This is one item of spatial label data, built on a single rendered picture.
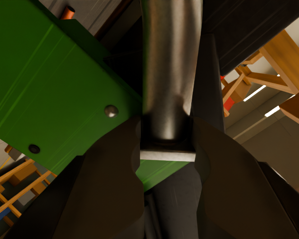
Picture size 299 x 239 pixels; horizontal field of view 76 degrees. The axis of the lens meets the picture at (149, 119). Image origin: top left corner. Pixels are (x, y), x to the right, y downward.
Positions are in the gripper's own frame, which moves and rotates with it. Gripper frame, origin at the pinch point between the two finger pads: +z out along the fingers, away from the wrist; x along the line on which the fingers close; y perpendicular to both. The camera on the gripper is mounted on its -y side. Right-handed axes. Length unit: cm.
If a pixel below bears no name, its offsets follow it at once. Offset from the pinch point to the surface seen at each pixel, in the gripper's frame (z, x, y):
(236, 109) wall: 762, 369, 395
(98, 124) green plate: 2.6, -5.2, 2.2
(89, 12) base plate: 53, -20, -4
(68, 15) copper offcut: 43.1, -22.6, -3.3
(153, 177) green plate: 2.3, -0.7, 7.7
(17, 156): 14.2, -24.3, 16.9
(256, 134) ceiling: 547, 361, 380
